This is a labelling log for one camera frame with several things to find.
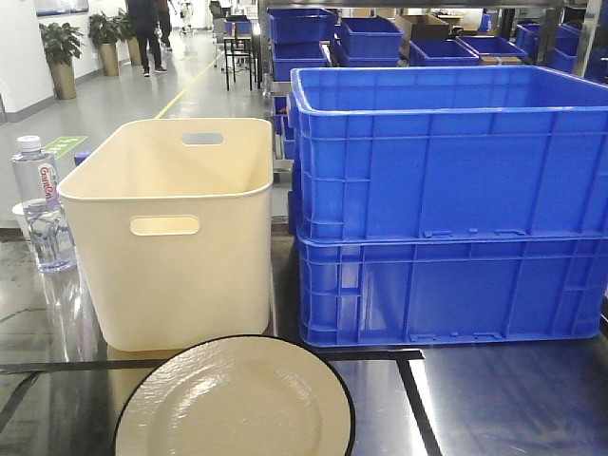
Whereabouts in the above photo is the beige plate black rim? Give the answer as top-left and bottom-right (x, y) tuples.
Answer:
(114, 335), (355, 455)

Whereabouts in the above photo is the blue crate on shelf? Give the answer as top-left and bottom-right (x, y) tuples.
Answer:
(267, 8), (338, 44)

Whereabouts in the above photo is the lower blue crate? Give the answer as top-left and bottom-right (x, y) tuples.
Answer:
(295, 237), (607, 347)

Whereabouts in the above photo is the large blue crate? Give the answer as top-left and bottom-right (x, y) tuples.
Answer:
(289, 66), (607, 242)

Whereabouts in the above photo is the cream plastic bin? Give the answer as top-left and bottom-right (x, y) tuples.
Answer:
(58, 118), (274, 352)

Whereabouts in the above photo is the black table with legs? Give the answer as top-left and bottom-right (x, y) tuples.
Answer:
(222, 34), (259, 90)

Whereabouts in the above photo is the cardboard box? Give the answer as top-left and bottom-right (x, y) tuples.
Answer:
(394, 14), (450, 40)

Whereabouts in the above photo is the person in dark clothes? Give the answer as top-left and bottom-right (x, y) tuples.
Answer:
(126, 0), (166, 78)

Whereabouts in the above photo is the clear water bottle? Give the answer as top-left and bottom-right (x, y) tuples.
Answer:
(10, 135), (77, 274)

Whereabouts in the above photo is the white plastic cup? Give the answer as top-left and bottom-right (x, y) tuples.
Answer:
(11, 203), (31, 244)

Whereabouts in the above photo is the potted plant gold pot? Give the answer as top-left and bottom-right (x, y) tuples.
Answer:
(39, 23), (84, 100)

